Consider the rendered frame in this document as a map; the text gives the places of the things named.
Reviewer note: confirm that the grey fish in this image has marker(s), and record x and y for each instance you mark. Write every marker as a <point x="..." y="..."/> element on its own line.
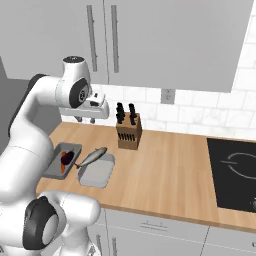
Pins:
<point x="91" y="156"/>

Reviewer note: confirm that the dark grey vegetable container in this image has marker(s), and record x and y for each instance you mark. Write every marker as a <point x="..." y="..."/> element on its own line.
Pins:
<point x="55" y="166"/>

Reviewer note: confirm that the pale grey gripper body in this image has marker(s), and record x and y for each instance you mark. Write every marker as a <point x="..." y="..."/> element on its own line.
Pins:
<point x="96" y="111"/>

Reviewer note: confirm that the plain grey drawer front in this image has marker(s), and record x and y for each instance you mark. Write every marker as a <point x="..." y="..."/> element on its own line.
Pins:
<point x="233" y="241"/>

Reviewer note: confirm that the black hob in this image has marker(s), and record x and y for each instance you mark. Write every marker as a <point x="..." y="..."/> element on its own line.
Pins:
<point x="230" y="173"/>

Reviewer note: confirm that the wooden knife block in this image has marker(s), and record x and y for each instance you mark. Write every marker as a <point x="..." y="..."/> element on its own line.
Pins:
<point x="129" y="135"/>

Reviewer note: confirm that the grey wall outlet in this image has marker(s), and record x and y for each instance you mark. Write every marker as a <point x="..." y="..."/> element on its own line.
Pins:
<point x="167" y="96"/>

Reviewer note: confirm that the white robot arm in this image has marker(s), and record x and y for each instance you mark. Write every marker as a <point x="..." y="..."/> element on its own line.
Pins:
<point x="26" y="156"/>

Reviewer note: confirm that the wide grey wall cupboard door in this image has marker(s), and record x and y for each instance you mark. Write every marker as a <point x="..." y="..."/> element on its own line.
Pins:
<point x="180" y="43"/>

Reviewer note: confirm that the dark purple eggplant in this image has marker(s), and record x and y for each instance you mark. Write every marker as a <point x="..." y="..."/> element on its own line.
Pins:
<point x="67" y="158"/>

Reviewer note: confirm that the orange carrot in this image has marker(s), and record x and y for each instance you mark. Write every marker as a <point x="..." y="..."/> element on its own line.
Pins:
<point x="63" y="168"/>

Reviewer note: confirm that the light grey meat container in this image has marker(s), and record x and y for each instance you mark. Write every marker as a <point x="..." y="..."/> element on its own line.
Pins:
<point x="96" y="173"/>

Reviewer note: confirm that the grey base cupboard door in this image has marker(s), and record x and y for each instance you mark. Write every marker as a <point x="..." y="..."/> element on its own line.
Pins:
<point x="104" y="233"/>
<point x="156" y="245"/>

